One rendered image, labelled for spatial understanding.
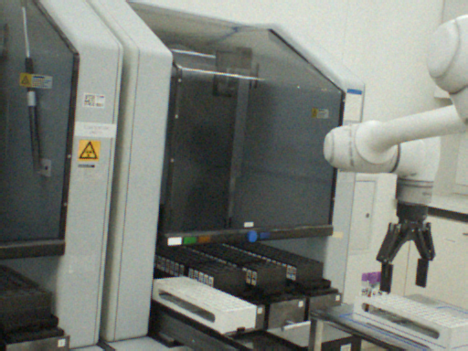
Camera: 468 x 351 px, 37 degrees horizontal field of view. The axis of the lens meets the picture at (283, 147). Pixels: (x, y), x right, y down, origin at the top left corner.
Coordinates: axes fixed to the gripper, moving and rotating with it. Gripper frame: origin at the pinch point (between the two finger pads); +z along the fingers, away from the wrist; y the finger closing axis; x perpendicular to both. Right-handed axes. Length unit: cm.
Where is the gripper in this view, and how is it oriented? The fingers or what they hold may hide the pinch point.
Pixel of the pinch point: (403, 284)
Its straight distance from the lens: 177.4
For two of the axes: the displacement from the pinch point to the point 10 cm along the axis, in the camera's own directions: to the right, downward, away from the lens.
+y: 7.5, 0.4, 6.6
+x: -6.5, -1.1, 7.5
